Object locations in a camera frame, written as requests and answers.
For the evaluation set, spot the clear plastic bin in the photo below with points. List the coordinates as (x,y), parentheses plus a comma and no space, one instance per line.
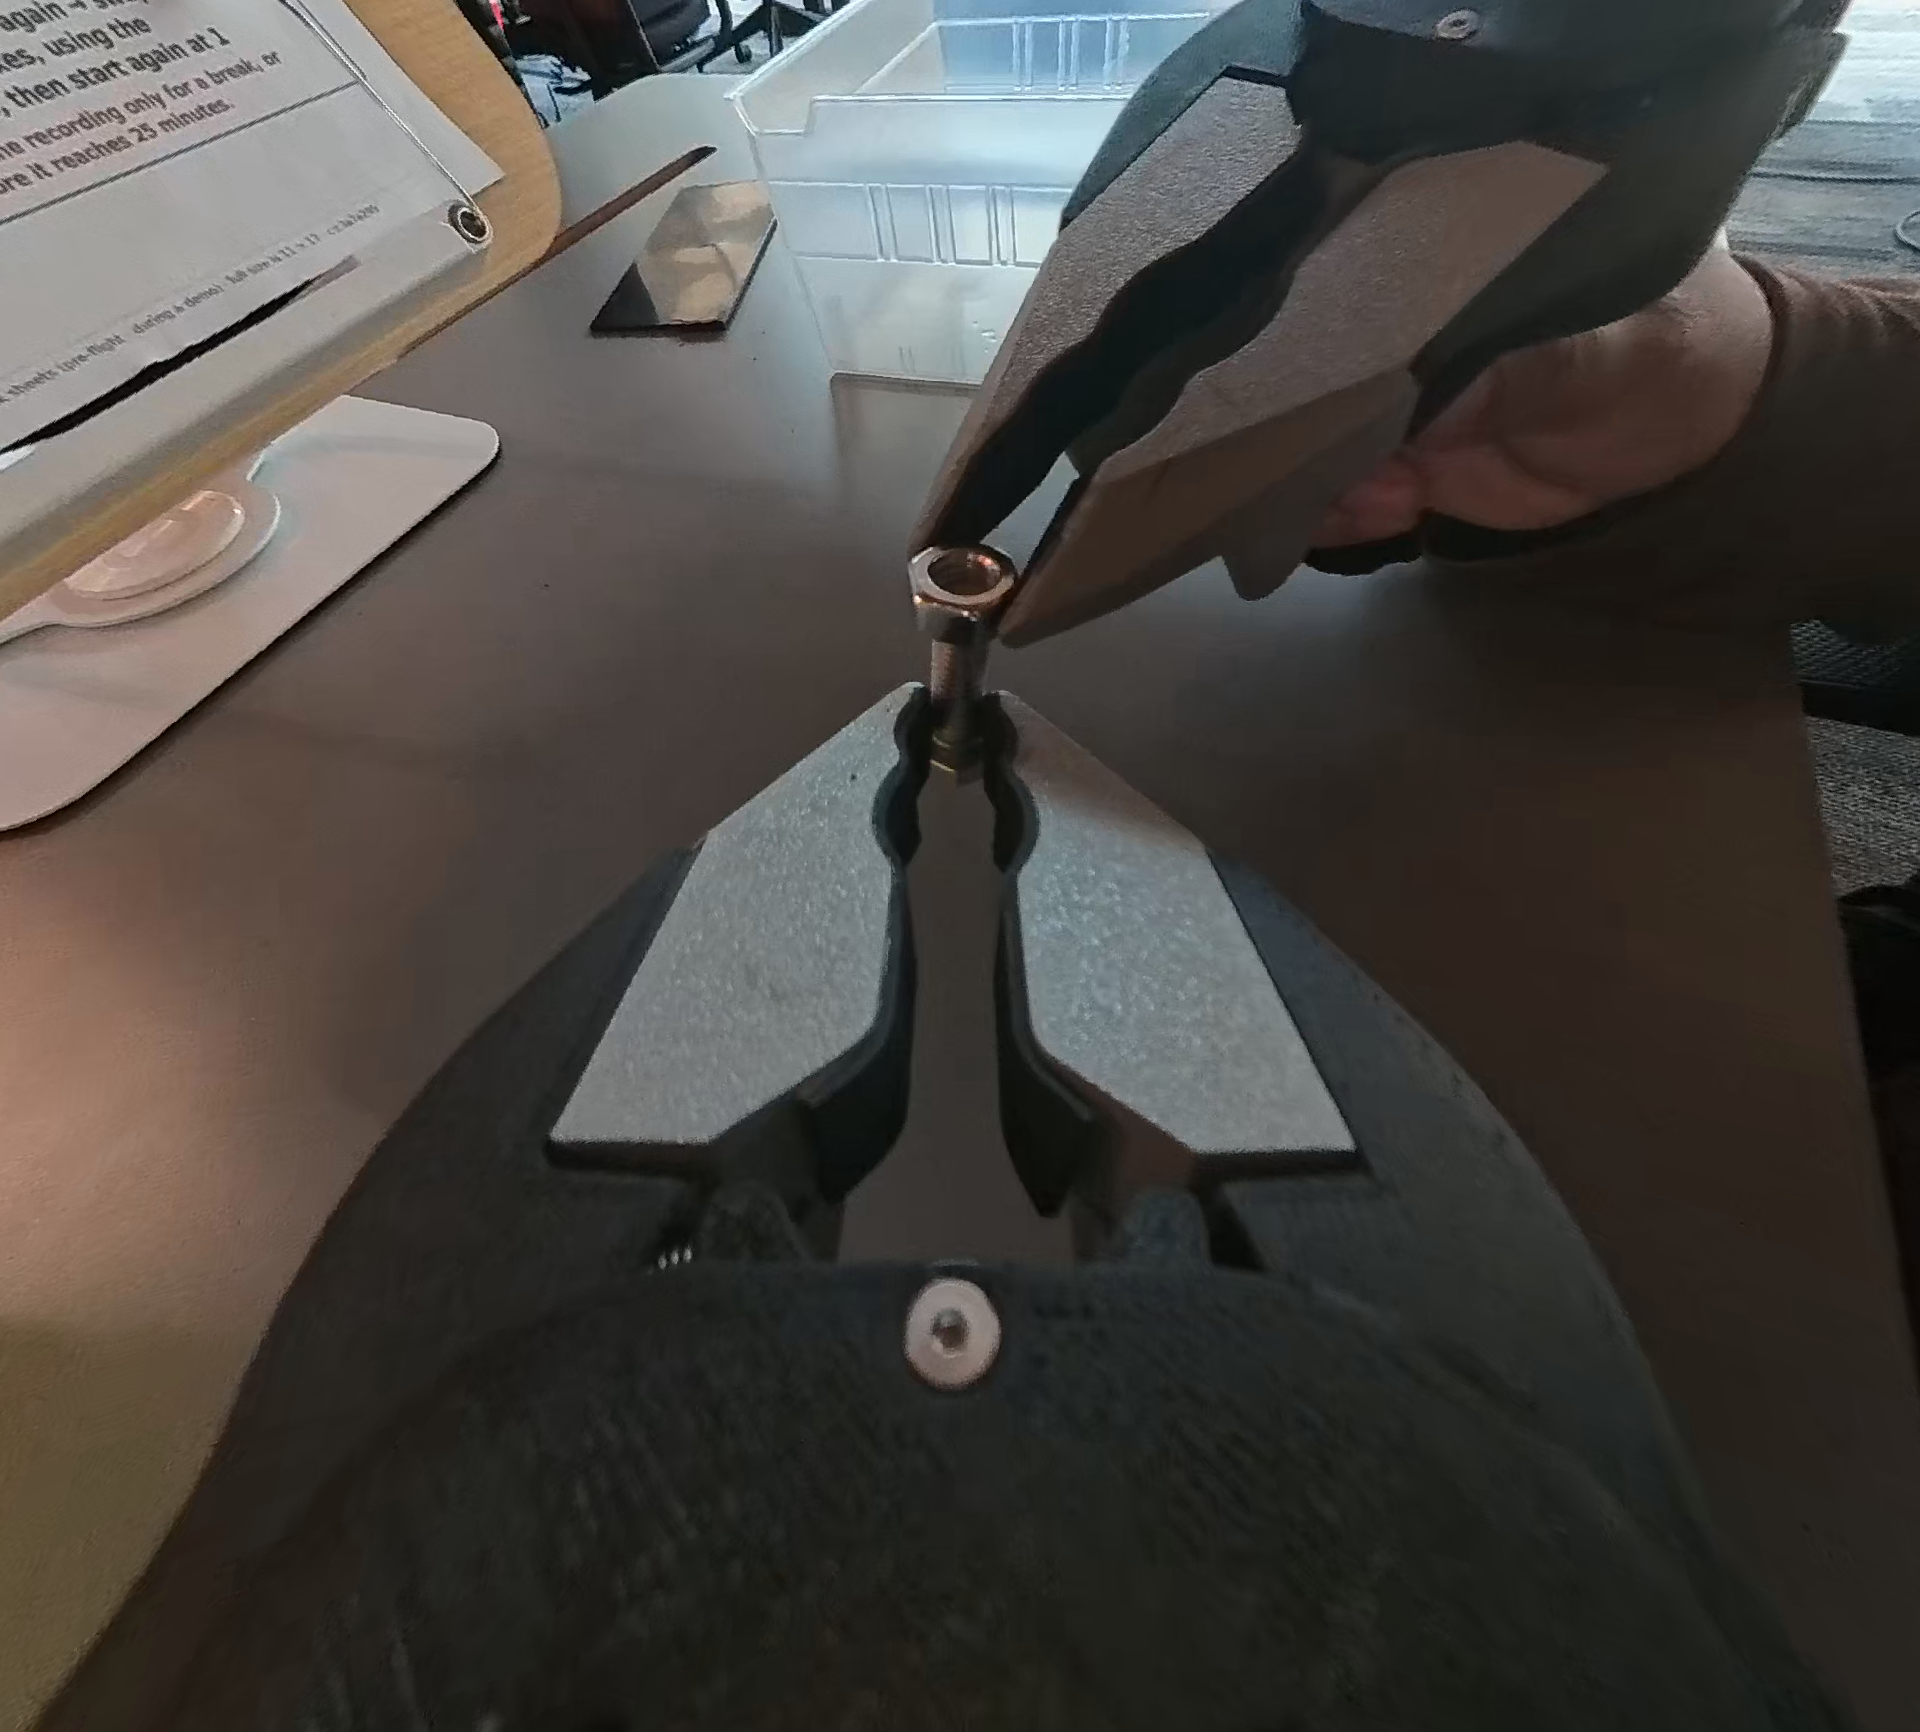
(901,156)

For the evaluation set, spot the person's right hand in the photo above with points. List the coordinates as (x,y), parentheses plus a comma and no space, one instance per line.
(1590,413)

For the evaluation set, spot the round white stand foot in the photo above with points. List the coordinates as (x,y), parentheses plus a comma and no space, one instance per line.
(164,562)

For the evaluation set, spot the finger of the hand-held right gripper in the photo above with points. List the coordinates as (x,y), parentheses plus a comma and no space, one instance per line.
(1351,322)
(1111,293)

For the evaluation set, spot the steel hex bolt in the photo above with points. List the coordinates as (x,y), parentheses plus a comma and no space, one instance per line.
(957,675)

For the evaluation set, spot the metal board screw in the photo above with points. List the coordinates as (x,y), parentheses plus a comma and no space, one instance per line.
(470,223)

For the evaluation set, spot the printed instruction sheet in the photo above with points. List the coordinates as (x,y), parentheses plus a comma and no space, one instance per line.
(180,187)

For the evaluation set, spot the white stand base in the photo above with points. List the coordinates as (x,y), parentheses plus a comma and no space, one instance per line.
(344,487)

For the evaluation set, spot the wooden display board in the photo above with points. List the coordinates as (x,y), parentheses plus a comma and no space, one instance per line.
(450,6)

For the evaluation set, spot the steel hex nut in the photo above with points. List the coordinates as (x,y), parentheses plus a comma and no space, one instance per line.
(922,594)

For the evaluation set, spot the black glossy plate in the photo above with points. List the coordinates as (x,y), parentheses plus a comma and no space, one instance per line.
(682,262)

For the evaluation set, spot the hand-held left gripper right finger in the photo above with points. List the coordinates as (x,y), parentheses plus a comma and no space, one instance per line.
(1171,996)

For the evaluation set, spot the person's right forearm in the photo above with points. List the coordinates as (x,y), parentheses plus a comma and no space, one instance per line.
(1830,456)

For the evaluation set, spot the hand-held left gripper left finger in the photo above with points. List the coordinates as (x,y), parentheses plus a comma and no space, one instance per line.
(750,983)

